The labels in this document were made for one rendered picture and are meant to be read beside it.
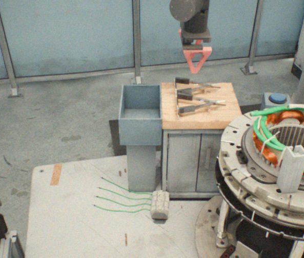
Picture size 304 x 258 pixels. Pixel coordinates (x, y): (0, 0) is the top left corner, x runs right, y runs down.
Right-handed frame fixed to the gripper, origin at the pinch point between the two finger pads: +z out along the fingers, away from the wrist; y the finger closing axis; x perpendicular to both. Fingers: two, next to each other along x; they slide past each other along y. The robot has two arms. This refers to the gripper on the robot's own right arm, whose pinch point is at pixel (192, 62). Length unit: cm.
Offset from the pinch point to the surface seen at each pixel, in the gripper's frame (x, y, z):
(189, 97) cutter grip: -1.1, 6.2, 6.5
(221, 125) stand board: 6.1, 13.7, 10.1
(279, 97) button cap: 24.8, 0.1, 11.0
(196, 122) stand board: 0.0, 13.5, 9.2
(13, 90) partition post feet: -114, -174, 112
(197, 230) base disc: 0.7, 25.7, 35.3
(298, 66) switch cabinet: 121, -195, 106
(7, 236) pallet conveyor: -54, 16, 49
